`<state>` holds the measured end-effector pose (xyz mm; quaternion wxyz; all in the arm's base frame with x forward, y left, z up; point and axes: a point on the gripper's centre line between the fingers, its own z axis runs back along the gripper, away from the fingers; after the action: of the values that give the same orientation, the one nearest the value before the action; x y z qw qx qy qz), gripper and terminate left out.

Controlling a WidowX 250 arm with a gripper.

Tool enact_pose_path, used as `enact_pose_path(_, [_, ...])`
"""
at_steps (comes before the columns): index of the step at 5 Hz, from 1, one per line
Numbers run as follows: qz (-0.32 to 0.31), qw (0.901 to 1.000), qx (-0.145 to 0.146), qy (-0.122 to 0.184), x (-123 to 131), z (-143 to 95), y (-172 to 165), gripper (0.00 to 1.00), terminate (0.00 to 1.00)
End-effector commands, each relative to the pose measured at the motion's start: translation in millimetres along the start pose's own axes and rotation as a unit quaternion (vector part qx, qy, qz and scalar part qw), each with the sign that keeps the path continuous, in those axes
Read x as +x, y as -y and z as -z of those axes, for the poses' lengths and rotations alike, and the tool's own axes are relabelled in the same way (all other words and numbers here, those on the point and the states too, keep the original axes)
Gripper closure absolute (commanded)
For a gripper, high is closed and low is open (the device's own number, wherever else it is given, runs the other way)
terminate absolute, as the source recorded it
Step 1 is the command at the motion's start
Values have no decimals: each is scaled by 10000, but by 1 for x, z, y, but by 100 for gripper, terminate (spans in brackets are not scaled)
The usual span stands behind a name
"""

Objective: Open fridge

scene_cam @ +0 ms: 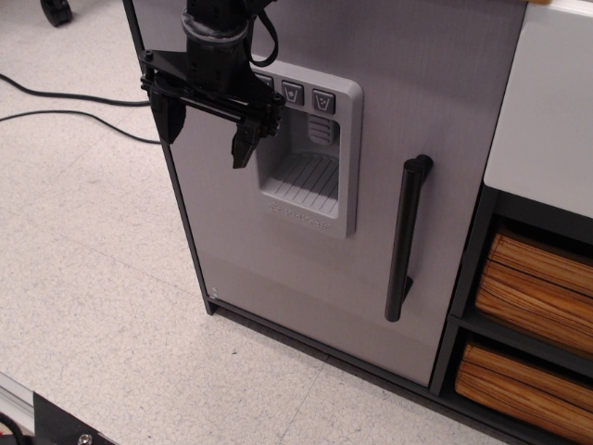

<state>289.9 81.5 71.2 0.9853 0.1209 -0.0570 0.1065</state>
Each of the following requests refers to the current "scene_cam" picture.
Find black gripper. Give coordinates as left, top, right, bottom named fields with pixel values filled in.
left=140, top=43, right=285, bottom=169

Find grey toy fridge door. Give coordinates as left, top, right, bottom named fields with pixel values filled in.
left=132, top=0, right=528, bottom=388

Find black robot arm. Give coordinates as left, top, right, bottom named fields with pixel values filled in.
left=139, top=1, right=285, bottom=169

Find grey water dispenser panel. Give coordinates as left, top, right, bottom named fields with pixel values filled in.
left=253, top=61, right=363, bottom=239

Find black caster wheel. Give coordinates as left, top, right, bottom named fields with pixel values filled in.
left=40, top=0, right=73, bottom=27

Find white cabinet door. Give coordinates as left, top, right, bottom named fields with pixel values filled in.
left=484, top=1, right=592, bottom=217

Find lower black floor cable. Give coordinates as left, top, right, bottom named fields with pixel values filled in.
left=0, top=109, right=161, bottom=145

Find black floor cable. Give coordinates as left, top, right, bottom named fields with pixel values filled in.
left=0, top=73, right=150, bottom=108
left=0, top=109, right=161, bottom=145

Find upper black floor cable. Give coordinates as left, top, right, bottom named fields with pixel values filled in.
left=0, top=73, right=150, bottom=108

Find black door handle bar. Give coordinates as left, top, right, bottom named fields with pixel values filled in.
left=385, top=154, right=434, bottom=323

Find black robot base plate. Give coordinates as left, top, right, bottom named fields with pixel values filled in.
left=1, top=373, right=116, bottom=445

